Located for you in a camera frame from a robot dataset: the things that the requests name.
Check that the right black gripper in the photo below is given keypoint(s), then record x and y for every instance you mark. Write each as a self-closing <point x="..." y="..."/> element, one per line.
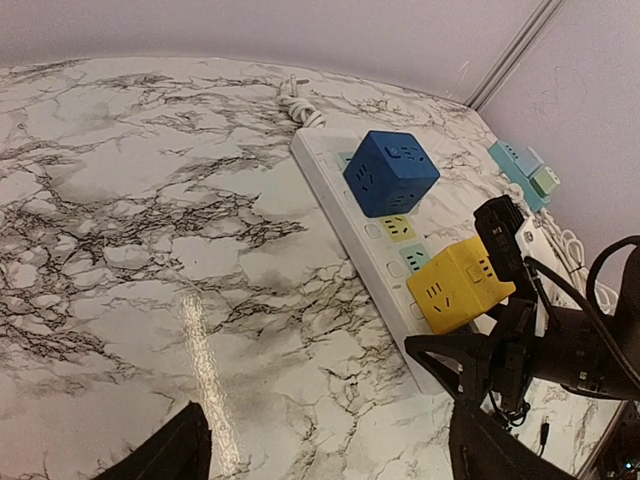
<point x="467" y="365"/>

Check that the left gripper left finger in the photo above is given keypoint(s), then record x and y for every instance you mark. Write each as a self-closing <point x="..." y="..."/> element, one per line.
<point x="181" y="449"/>

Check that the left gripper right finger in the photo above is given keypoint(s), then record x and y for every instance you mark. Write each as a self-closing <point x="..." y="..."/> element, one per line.
<point x="481" y="450"/>

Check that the yellow cube socket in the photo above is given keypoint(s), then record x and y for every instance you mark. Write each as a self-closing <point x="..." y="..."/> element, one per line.
<point x="457" y="285"/>

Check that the white multicolour power strip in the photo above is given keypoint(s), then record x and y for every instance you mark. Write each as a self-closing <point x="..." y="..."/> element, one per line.
<point x="386" y="252"/>

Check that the green usb charger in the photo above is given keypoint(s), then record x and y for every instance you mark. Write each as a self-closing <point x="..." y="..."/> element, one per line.
<point x="544" y="181"/>

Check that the blue cube socket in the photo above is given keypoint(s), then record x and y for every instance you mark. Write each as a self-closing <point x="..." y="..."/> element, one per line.
<point x="389" y="173"/>

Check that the light blue usb charger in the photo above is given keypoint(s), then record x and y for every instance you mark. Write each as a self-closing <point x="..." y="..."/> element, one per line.
<point x="528" y="162"/>

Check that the teal power strip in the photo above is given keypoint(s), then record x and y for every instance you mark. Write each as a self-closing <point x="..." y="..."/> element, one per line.
<point x="564" y="243"/>

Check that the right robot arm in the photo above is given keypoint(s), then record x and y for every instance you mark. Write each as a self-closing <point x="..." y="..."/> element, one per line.
<point x="548" y="330"/>

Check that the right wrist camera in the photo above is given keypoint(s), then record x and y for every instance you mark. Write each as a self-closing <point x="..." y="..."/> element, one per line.
<point x="498" y="221"/>

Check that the right aluminium frame post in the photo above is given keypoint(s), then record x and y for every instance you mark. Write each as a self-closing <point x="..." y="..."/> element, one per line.
<point x="527" y="35"/>

